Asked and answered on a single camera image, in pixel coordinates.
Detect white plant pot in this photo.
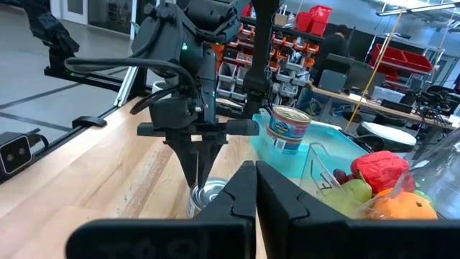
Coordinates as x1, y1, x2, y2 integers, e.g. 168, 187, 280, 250
150, 80, 175, 95

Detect red toy bell pepper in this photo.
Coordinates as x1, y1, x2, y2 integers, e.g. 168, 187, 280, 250
350, 150, 417, 195

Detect grey storage bin rack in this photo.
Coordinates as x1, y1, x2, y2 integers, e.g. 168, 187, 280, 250
211, 21, 319, 109

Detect silver lid tin can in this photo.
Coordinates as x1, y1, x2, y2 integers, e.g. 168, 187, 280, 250
186, 176, 230, 219

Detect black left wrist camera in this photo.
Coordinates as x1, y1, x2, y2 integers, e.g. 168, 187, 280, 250
148, 96, 199, 130

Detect long wooden desk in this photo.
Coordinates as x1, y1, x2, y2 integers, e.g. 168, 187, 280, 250
308, 81, 456, 130

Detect grey equipment box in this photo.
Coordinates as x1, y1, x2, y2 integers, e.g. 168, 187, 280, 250
318, 68, 349, 94

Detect silver aluminium strut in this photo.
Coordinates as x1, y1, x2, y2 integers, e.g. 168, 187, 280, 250
114, 65, 140, 108

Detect dark red toy grapes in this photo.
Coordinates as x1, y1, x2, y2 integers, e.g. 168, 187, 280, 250
332, 168, 356, 186

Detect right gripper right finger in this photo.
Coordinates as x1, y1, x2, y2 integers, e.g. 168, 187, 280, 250
256, 160, 460, 259

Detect white glass door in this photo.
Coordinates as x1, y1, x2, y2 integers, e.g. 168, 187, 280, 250
49, 0, 138, 36

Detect red shelf bins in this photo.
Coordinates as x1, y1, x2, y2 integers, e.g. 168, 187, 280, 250
369, 42, 435, 76

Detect white trash bin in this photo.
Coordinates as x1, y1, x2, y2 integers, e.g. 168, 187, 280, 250
356, 121, 418, 153

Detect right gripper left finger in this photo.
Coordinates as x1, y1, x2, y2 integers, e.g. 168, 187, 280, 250
65, 160, 257, 259

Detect olive green toy pear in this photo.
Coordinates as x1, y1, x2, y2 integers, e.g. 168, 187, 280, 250
321, 178, 374, 218

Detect black desk monitor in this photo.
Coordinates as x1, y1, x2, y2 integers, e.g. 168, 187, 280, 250
325, 53, 377, 91

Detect teal translucent plastic tray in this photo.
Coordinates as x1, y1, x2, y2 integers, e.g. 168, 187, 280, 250
249, 112, 368, 181

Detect red plastic crates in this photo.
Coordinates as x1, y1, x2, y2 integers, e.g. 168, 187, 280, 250
294, 4, 334, 37

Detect person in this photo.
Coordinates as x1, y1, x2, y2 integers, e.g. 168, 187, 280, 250
321, 23, 352, 73

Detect black table-level camera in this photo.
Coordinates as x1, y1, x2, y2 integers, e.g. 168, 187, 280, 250
0, 130, 34, 178

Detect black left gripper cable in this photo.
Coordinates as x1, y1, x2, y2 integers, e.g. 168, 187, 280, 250
64, 56, 202, 116

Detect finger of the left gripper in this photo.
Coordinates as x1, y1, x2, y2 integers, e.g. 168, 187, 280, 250
197, 137, 228, 188
165, 137, 199, 188

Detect yellow hanging cable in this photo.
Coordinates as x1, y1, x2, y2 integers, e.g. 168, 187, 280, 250
344, 9, 404, 132

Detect black table clamp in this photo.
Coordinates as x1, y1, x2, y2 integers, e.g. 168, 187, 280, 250
70, 114, 109, 130

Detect toy orange fruit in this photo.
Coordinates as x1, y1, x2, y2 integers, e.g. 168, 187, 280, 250
359, 190, 439, 220

